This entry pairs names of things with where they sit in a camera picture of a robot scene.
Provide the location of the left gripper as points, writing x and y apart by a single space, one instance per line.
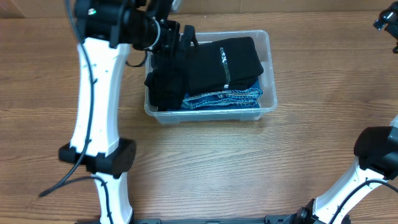
171 35

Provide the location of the blue denim jeans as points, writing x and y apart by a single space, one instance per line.
226 99

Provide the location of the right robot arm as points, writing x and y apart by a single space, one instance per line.
375 164

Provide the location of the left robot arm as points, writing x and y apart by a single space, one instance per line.
106 32

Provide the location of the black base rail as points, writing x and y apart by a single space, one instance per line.
269 219

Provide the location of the large black garment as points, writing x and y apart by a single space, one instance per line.
229 64

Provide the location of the clear plastic storage bin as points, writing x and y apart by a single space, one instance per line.
267 102

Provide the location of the black cloth bundle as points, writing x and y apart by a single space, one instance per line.
167 83

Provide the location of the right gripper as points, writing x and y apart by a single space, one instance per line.
390 22

